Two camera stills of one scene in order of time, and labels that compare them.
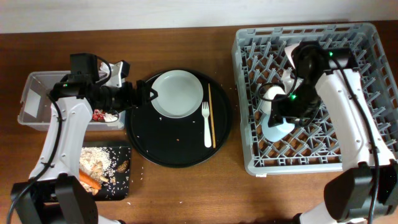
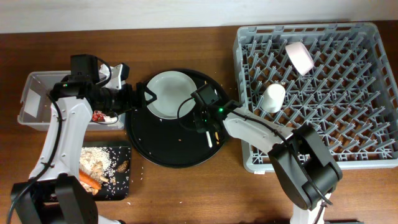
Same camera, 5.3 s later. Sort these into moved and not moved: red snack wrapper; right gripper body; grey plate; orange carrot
Moved: right gripper body
Not moved: grey plate; orange carrot; red snack wrapper
